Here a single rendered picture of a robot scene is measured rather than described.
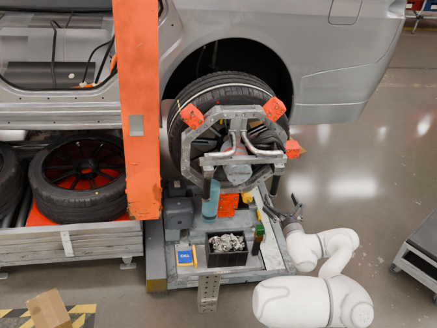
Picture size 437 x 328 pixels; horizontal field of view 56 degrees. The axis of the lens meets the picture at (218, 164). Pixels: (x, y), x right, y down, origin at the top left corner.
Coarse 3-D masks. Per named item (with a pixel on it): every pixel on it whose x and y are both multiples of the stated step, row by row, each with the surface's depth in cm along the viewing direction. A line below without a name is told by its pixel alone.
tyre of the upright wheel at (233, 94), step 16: (208, 80) 208; (224, 80) 206; (240, 80) 207; (256, 80) 216; (176, 96) 218; (192, 96) 204; (208, 96) 198; (224, 96) 198; (240, 96) 199; (256, 96) 201; (176, 112) 209; (176, 128) 205; (288, 128) 217; (176, 144) 212; (176, 160) 218
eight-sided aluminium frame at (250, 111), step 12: (216, 108) 195; (228, 108) 197; (240, 108) 199; (252, 108) 200; (204, 120) 196; (216, 120) 196; (264, 120) 200; (192, 132) 198; (276, 132) 206; (192, 168) 220; (264, 168) 227; (192, 180) 218; (252, 180) 228; (264, 180) 227; (228, 192) 228; (240, 192) 230
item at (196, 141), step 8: (224, 120) 209; (224, 128) 217; (256, 128) 216; (264, 128) 217; (216, 136) 219; (224, 136) 221; (248, 136) 218; (256, 136) 246; (208, 144) 218; (216, 144) 219; (264, 144) 224; (272, 144) 223; (192, 152) 235; (200, 152) 244; (208, 152) 221; (248, 152) 244; (192, 160) 223; (200, 168) 230; (216, 168) 229; (256, 168) 232; (216, 176) 233; (224, 176) 234
